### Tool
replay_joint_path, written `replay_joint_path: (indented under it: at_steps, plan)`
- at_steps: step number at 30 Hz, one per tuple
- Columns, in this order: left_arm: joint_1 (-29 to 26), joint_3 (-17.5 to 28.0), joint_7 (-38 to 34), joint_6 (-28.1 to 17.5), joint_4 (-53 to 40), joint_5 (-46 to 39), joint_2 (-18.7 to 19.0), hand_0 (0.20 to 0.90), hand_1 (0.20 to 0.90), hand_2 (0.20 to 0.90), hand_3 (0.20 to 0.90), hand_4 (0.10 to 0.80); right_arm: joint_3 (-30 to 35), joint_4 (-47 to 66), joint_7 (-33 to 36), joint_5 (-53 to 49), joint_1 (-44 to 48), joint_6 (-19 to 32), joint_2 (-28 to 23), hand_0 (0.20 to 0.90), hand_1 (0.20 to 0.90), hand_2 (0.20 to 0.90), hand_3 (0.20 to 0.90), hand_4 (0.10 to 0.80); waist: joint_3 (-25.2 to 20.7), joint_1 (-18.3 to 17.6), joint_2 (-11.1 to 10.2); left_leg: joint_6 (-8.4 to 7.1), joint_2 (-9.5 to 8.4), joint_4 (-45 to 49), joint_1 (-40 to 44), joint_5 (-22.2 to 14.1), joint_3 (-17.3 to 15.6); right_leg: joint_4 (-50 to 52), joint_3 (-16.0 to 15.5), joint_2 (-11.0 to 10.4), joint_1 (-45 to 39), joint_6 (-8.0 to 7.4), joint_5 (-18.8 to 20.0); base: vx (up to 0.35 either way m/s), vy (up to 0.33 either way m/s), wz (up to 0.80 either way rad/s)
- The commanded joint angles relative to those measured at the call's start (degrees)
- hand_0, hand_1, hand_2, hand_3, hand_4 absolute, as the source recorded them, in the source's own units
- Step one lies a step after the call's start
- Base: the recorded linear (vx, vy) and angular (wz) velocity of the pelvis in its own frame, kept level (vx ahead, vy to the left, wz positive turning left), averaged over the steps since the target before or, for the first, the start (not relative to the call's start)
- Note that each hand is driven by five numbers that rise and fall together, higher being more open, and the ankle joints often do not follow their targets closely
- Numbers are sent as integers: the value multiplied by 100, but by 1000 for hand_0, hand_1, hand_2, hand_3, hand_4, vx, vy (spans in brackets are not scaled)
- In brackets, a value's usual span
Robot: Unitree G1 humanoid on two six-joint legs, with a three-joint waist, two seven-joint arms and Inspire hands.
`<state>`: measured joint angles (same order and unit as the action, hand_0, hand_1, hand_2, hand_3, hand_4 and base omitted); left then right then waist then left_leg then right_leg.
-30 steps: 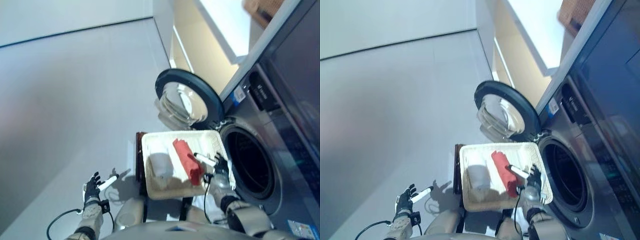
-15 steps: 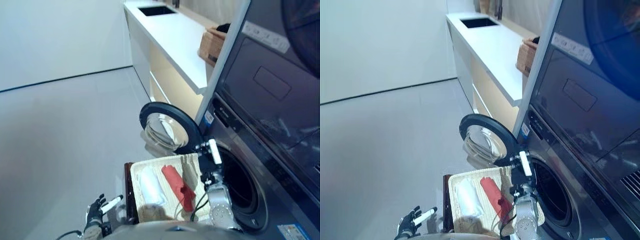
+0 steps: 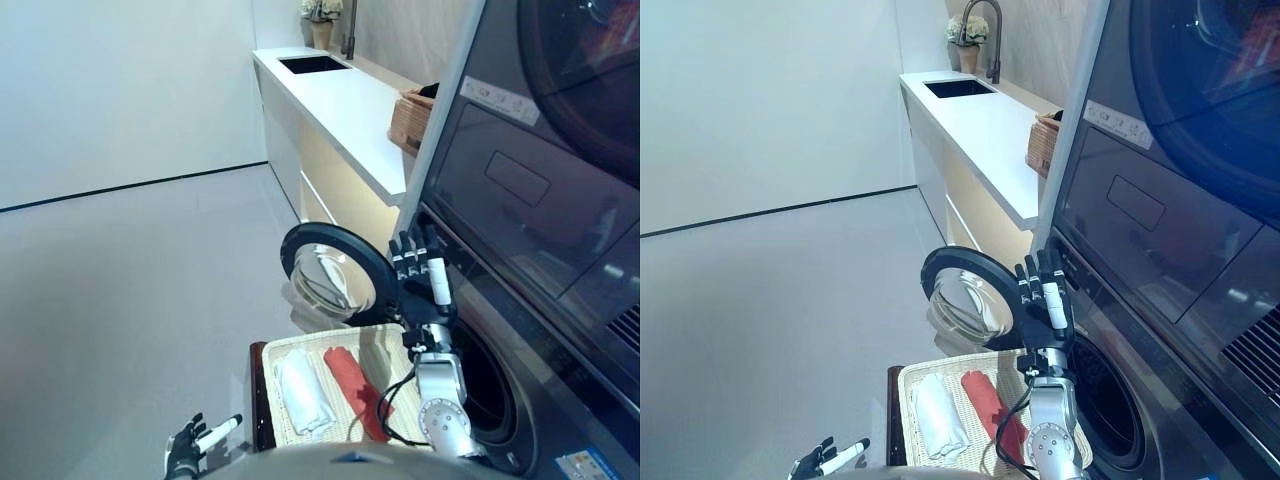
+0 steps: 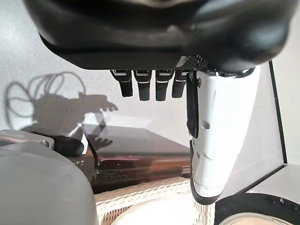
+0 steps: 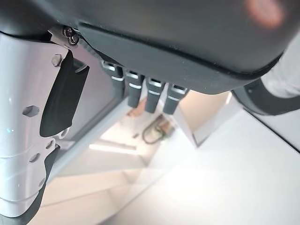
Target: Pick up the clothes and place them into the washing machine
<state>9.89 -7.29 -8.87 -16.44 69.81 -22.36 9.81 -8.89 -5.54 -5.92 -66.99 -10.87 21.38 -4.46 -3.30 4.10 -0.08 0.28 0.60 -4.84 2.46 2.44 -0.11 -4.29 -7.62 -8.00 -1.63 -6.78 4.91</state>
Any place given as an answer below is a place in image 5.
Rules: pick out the white counter cabinet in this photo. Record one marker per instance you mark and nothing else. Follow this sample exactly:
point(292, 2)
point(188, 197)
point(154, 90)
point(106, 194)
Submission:
point(211, 112)

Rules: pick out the bronze arched faucet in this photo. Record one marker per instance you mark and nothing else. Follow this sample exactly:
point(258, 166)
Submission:
point(147, 136)

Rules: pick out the round glass washer door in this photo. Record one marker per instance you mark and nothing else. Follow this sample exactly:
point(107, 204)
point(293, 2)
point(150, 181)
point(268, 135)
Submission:
point(257, 105)

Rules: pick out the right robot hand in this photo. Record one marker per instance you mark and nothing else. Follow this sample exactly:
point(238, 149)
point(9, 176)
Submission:
point(164, 35)

